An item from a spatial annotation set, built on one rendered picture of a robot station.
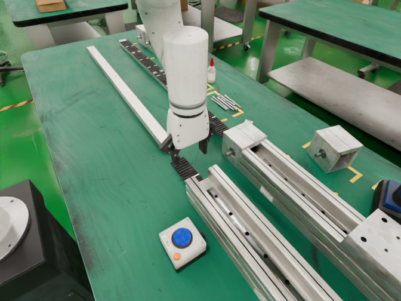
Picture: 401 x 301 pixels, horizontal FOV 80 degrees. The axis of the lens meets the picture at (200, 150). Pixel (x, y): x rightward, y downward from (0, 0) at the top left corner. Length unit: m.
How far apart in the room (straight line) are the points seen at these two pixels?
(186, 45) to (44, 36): 2.17
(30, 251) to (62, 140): 0.45
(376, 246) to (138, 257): 0.50
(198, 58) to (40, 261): 0.50
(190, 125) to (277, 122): 0.50
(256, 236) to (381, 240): 0.24
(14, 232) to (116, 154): 0.35
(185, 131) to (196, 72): 0.15
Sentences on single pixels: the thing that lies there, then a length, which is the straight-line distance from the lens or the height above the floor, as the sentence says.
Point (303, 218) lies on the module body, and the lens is 0.64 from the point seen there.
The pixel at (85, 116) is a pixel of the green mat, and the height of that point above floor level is 0.78.
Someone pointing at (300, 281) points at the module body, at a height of 0.84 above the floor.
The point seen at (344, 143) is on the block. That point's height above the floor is 0.87.
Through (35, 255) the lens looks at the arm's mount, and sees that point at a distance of 0.62.
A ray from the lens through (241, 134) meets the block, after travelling 0.73.
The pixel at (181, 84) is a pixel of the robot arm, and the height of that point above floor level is 1.12.
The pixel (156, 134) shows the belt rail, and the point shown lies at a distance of 0.84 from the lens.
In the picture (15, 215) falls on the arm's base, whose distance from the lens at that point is 0.70.
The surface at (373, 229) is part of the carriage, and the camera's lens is 0.61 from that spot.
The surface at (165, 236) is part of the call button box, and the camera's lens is 0.57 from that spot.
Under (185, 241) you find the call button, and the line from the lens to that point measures 0.55.
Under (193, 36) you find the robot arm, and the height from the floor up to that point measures 1.20.
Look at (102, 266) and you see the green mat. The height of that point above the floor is 0.78.
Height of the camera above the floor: 1.35
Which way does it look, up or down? 45 degrees down
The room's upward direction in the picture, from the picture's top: straight up
